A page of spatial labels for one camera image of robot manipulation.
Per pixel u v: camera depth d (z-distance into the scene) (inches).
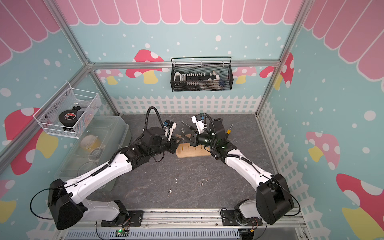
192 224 29.1
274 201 16.3
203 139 26.3
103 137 31.9
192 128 42.4
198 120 26.5
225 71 37.7
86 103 30.5
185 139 28.4
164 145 25.1
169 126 25.4
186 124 26.9
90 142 31.2
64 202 15.2
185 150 27.1
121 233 28.7
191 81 34.5
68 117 28.0
